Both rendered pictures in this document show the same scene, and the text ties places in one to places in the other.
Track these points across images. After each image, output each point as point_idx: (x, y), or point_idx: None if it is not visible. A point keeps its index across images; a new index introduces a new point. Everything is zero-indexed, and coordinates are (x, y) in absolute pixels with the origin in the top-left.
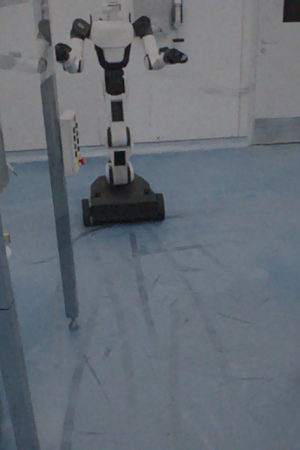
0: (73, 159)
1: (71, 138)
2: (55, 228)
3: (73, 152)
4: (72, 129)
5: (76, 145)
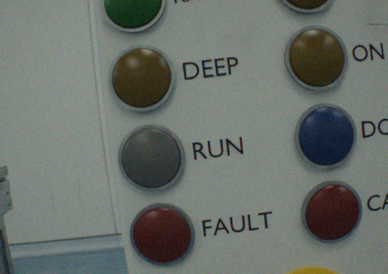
0: (128, 267)
1: (101, 72)
2: None
3: (118, 206)
4: None
5: (282, 170)
